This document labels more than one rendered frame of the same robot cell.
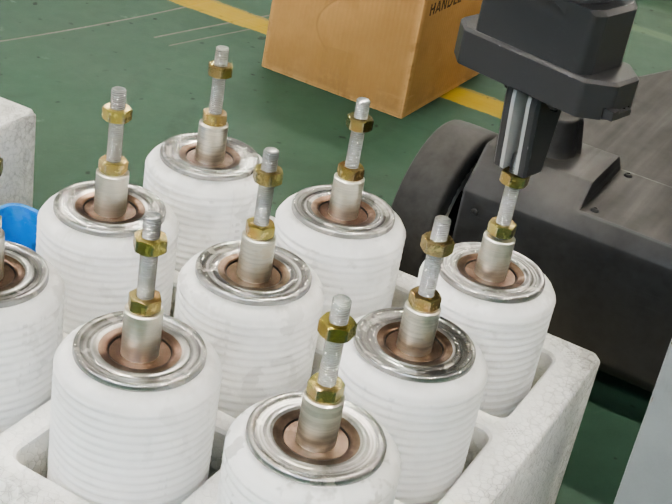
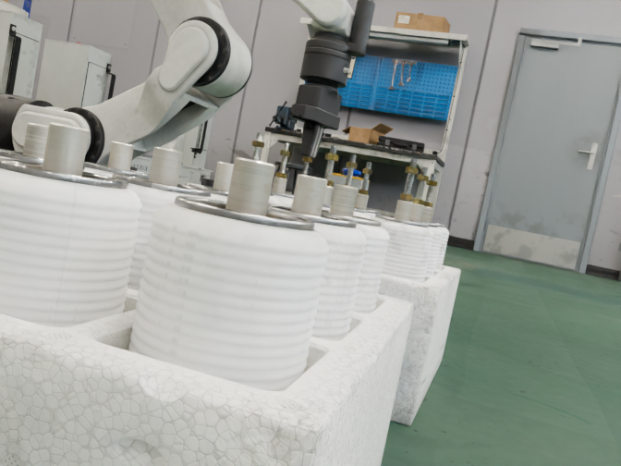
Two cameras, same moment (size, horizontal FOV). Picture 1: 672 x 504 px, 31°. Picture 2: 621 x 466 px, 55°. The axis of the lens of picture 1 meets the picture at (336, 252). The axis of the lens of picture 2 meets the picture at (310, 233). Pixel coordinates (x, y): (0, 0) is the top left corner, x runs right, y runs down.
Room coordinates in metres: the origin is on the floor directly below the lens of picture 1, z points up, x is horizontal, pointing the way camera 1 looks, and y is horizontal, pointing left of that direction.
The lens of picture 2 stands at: (0.85, 1.03, 0.27)
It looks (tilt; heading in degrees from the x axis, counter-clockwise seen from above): 4 degrees down; 263
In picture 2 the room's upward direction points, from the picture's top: 11 degrees clockwise
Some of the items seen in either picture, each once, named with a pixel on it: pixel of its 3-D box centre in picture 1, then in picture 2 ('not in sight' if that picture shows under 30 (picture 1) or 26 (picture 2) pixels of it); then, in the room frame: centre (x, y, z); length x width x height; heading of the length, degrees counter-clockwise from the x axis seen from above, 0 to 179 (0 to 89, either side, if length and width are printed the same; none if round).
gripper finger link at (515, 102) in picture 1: (512, 118); (308, 138); (0.74, -0.10, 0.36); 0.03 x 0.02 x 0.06; 142
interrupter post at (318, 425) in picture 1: (319, 419); (424, 215); (0.52, -0.01, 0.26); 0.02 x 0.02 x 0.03
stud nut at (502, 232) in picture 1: (501, 227); not in sight; (0.73, -0.11, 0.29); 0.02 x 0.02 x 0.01; 37
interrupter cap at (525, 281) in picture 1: (490, 273); not in sight; (0.73, -0.11, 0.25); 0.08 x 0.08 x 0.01
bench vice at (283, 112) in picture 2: not in sight; (285, 116); (0.55, -4.56, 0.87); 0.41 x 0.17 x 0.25; 65
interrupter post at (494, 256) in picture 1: (494, 256); not in sight; (0.73, -0.11, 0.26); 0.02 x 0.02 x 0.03
